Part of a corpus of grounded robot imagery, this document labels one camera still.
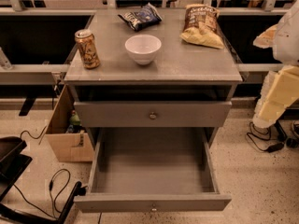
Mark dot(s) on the orange drink can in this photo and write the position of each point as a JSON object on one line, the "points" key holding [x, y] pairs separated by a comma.
{"points": [[87, 49]]}

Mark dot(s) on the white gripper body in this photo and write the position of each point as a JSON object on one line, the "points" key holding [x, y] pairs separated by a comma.
{"points": [[288, 44]]}

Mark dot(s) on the blue chip bag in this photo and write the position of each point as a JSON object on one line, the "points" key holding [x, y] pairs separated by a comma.
{"points": [[146, 16]]}

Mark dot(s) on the black cable power adapter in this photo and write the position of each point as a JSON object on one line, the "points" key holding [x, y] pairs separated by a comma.
{"points": [[261, 137]]}

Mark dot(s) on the brown yellow chip bag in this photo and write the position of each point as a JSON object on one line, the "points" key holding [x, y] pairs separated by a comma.
{"points": [[200, 27]]}

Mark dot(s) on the grey top drawer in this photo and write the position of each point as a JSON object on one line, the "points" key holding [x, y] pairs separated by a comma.
{"points": [[152, 114]]}

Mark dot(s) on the green bottle in box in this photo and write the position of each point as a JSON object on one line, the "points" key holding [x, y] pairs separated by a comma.
{"points": [[74, 119]]}

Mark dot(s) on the open grey middle drawer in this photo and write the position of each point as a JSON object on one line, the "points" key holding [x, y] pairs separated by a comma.
{"points": [[152, 169]]}

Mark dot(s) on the grey drawer cabinet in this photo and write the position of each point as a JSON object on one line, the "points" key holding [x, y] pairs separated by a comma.
{"points": [[183, 86]]}

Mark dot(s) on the cardboard box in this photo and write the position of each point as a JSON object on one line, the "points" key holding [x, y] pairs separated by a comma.
{"points": [[67, 146]]}

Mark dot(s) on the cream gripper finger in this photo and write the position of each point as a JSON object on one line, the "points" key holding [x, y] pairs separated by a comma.
{"points": [[279, 91], [265, 39]]}

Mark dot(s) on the white ceramic bowl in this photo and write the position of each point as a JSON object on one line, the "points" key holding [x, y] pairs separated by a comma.
{"points": [[143, 48]]}

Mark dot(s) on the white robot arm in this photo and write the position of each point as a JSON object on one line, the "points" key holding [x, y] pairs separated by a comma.
{"points": [[280, 89]]}

